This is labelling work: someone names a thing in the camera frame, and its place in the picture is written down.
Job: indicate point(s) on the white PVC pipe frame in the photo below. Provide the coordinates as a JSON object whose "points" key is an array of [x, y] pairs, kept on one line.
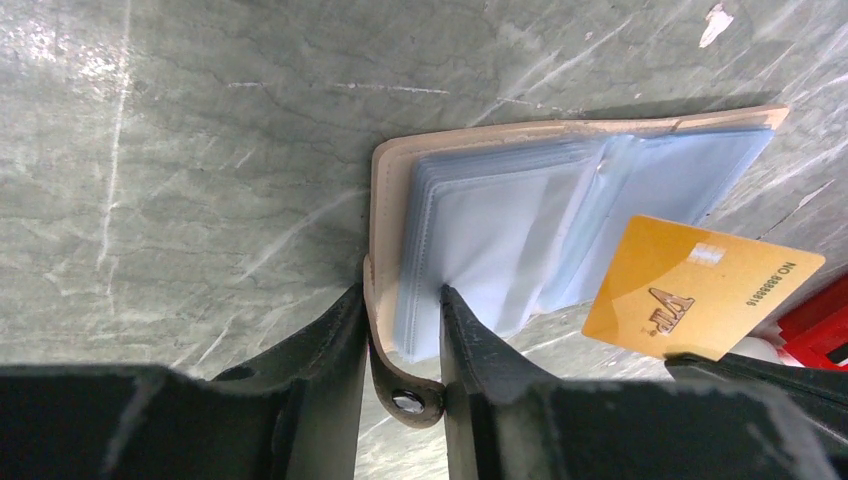
{"points": [[757, 348]]}

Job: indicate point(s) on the gold VIP credit card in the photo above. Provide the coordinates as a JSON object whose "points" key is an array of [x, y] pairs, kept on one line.
{"points": [[674, 289]]}

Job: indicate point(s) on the red plastic bin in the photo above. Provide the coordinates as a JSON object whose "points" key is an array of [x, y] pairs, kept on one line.
{"points": [[814, 334]]}

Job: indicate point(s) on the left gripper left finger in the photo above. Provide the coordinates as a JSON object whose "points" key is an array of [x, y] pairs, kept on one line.
{"points": [[291, 412]]}

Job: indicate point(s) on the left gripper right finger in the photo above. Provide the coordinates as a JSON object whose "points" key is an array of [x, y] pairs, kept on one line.
{"points": [[507, 418]]}

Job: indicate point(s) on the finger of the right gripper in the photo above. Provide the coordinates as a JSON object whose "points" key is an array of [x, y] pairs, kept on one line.
{"points": [[821, 394]]}

